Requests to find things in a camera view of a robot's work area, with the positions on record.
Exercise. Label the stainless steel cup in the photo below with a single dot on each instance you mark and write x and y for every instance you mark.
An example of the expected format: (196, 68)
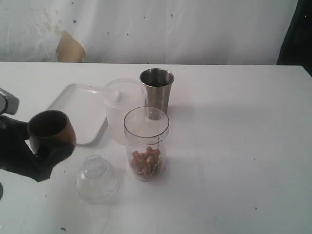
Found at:
(158, 84)

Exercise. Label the white plastic tray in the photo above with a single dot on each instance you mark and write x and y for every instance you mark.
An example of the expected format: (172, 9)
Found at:
(84, 106)

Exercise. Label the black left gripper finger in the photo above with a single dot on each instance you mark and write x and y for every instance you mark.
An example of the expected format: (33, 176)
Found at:
(16, 155)

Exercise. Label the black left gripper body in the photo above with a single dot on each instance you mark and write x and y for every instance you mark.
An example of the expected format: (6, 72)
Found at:
(8, 103)

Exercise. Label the frosted plastic container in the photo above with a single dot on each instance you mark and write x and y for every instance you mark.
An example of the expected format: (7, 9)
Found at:
(120, 97)

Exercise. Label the brown wooden cup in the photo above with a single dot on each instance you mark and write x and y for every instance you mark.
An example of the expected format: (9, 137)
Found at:
(51, 134)

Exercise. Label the clear shaker strainer lid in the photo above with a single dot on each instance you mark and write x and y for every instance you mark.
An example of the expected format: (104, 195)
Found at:
(97, 180)

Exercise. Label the clear plastic shaker cup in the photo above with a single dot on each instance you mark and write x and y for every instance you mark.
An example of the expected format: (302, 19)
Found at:
(146, 126)

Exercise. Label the chopped food pieces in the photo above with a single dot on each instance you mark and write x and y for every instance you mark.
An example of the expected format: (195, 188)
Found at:
(146, 165)

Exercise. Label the dark object at right edge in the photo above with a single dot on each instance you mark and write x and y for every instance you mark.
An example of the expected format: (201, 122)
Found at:
(297, 45)

